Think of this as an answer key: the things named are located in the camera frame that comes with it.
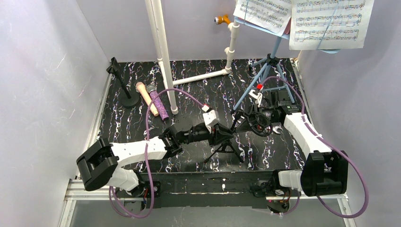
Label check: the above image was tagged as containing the white PVC pipe frame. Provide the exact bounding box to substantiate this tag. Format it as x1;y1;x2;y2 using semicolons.
144;0;241;115

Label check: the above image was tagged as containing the black round-base microphone stand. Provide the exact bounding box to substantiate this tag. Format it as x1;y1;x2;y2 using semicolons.
106;57;140;108

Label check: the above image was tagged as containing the right sheet music page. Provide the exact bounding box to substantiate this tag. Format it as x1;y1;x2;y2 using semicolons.
289;0;374;51

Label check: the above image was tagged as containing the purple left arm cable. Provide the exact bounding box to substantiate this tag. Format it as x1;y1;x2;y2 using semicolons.
108;88;210;219

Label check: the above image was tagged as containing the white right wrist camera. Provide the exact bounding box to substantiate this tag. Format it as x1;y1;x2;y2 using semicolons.
249;84;263;107

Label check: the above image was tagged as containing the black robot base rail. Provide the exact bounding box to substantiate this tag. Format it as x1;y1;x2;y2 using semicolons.
152;171;298;210

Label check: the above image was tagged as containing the sheet music page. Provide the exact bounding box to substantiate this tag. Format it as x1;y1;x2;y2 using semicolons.
289;0;374;51
233;0;292;35

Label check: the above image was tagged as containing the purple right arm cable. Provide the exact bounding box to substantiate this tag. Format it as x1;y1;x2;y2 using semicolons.
260;76;370;219

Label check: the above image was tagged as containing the silver open-end wrench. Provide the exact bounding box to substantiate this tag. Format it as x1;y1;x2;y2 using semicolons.
272;125;283;135

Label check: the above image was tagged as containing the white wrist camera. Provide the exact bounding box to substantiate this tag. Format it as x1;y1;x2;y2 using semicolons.
201;105;220;134
249;84;263;107

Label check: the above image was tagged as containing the blue tripod music stand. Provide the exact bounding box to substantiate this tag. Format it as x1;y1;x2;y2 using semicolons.
231;17;340;114

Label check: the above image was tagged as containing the orange pipe valve fitting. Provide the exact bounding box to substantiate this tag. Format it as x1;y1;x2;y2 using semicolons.
214;14;231;25

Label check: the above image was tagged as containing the left sheet music page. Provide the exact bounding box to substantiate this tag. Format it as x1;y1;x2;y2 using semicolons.
233;0;292;35

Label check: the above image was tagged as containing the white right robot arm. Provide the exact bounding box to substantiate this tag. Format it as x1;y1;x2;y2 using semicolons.
235;89;348;196

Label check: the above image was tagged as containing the purple glitter microphone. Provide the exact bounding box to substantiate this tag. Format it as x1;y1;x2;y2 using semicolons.
146;84;169;121

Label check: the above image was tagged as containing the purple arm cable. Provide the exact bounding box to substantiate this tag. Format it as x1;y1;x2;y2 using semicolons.
260;76;370;219
108;88;210;219

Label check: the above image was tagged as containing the pink toy microphone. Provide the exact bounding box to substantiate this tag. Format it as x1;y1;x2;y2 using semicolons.
136;82;159;116

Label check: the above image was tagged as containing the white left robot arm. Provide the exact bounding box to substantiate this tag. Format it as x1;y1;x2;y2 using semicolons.
76;122;235;192

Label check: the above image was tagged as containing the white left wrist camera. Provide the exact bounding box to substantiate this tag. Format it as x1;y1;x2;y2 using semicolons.
201;105;220;134

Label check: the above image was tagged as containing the black tripod shock-mount stand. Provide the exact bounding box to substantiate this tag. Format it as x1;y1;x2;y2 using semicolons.
203;110;273;164

